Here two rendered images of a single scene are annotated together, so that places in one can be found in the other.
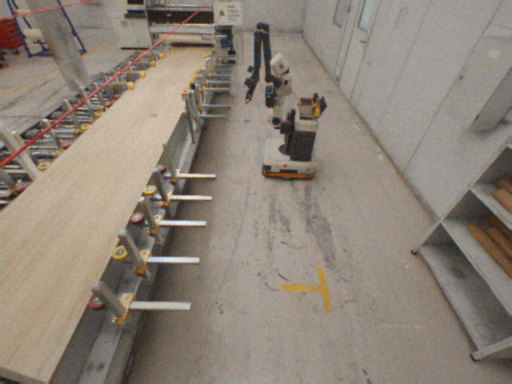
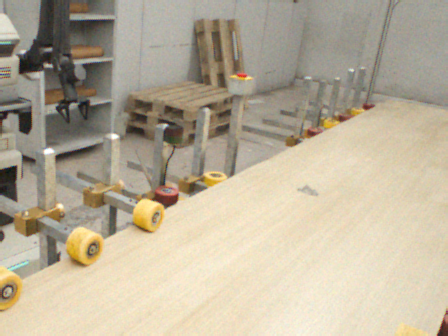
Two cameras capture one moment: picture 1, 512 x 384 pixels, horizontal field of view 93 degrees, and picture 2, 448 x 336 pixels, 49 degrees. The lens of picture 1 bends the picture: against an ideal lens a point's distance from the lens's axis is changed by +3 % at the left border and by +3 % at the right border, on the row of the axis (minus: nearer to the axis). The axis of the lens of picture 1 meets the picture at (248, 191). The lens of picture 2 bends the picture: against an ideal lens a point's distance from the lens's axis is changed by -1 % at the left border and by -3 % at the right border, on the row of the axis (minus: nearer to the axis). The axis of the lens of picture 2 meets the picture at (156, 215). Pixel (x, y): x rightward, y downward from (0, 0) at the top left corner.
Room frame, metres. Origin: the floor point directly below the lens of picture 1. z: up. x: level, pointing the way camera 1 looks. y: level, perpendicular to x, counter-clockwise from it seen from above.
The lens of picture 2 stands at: (3.97, 1.51, 1.54)
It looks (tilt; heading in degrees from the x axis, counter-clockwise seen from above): 25 degrees down; 216
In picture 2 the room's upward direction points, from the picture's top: 4 degrees clockwise
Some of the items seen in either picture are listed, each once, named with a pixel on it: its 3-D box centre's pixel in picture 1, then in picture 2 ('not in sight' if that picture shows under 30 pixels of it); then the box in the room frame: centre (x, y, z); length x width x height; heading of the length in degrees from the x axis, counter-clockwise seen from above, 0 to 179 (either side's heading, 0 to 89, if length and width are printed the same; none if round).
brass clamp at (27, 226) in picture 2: not in sight; (40, 217); (3.20, 0.57, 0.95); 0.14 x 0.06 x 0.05; 0
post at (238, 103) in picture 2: (190, 122); (232, 147); (2.17, 0.57, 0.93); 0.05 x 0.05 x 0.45; 0
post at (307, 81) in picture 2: (172, 169); (300, 122); (1.43, 0.58, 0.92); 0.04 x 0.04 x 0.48; 0
